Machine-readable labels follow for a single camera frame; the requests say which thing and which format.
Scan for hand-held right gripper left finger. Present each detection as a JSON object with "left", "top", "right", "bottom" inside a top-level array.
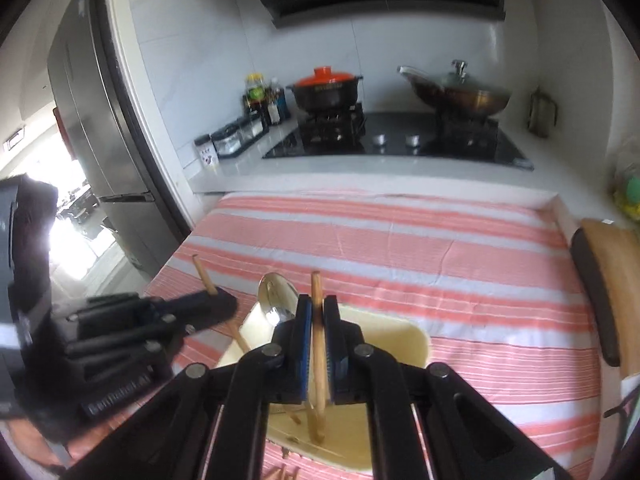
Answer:
[{"left": 65, "top": 295, "right": 315, "bottom": 480}]

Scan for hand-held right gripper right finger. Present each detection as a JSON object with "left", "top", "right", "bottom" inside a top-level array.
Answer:
[{"left": 322, "top": 295, "right": 573, "bottom": 480}]

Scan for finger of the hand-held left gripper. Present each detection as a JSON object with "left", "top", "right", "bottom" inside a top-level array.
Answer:
[
  {"left": 66, "top": 324, "right": 192, "bottom": 362},
  {"left": 70, "top": 291, "right": 239, "bottom": 332}
]

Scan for brown wooden chopstick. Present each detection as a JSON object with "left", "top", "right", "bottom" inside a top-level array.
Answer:
[
  {"left": 310, "top": 270, "right": 329, "bottom": 444},
  {"left": 192, "top": 254, "right": 252, "bottom": 354}
]

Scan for metal spoon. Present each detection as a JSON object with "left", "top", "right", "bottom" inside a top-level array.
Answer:
[{"left": 257, "top": 272, "right": 300, "bottom": 327}]

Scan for cream ribbed utensil holder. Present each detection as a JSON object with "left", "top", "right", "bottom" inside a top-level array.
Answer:
[{"left": 215, "top": 304, "right": 432, "bottom": 474}]

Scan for dark wooden furniture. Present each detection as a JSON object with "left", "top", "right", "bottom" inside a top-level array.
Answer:
[{"left": 57, "top": 184, "right": 104, "bottom": 226}]

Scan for pink white striped cloth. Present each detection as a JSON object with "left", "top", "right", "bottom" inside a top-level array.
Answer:
[{"left": 144, "top": 190, "right": 617, "bottom": 480}]

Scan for black lid spice jar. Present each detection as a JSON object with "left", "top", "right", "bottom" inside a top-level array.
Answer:
[{"left": 193, "top": 133, "right": 220, "bottom": 167}]

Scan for clear seasoning box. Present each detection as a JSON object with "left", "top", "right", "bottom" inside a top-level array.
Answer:
[
  {"left": 210, "top": 122, "right": 245, "bottom": 157},
  {"left": 239, "top": 111, "right": 265, "bottom": 142}
]

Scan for grey steel refrigerator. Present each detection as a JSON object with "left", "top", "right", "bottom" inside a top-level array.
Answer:
[{"left": 47, "top": 0, "right": 167, "bottom": 282}]

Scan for dark sauce bottle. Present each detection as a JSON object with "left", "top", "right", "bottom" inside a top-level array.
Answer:
[
  {"left": 274, "top": 79, "right": 292, "bottom": 121},
  {"left": 266, "top": 85, "right": 282, "bottom": 126}
]

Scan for yellow lid sauce jar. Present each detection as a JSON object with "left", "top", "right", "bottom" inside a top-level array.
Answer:
[{"left": 244, "top": 73, "right": 266, "bottom": 111}]

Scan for black gas stove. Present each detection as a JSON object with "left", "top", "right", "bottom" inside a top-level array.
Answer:
[{"left": 262, "top": 104, "right": 534, "bottom": 172}]

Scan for black clay pot red lid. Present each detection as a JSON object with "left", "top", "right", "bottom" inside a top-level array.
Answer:
[{"left": 286, "top": 65, "right": 365, "bottom": 114}]

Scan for wok with glass lid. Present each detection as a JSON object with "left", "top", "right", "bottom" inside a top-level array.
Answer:
[{"left": 398, "top": 59, "right": 514, "bottom": 121}]

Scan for wooden cutting board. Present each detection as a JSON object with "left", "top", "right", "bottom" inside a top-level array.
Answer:
[{"left": 580, "top": 218, "right": 640, "bottom": 363}]

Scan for dark french press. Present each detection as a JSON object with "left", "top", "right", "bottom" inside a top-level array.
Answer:
[{"left": 525, "top": 87, "right": 559, "bottom": 139}]

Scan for yellow green plastic bags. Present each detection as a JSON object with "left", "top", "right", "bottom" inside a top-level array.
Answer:
[{"left": 612, "top": 159, "right": 640, "bottom": 222}]

